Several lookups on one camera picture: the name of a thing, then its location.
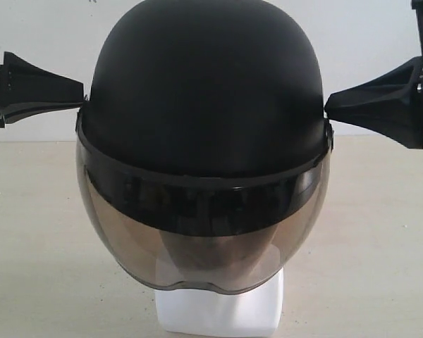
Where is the black helmet with tinted visor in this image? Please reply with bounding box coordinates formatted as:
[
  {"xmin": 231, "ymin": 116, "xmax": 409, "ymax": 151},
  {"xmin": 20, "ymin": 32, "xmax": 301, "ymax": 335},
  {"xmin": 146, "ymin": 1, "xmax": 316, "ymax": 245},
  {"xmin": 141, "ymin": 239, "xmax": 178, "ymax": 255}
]
[{"xmin": 76, "ymin": 1, "xmax": 332, "ymax": 295}]

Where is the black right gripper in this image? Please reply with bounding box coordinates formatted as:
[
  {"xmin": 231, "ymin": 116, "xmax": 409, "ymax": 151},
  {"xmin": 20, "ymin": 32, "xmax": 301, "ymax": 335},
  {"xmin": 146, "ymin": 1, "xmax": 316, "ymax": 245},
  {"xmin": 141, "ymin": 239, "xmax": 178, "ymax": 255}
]
[{"xmin": 324, "ymin": 1, "xmax": 423, "ymax": 149}]

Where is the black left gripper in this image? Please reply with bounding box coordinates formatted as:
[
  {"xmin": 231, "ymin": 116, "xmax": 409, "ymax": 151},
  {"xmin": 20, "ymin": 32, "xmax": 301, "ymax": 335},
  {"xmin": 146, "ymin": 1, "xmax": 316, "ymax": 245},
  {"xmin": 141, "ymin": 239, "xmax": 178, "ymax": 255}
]
[{"xmin": 0, "ymin": 52, "xmax": 84, "ymax": 128}]

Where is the white mannequin head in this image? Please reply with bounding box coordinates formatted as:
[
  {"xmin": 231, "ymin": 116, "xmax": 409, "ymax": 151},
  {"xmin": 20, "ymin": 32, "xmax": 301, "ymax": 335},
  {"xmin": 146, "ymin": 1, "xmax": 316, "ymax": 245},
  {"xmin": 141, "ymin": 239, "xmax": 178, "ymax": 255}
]
[{"xmin": 154, "ymin": 270, "xmax": 284, "ymax": 337}]

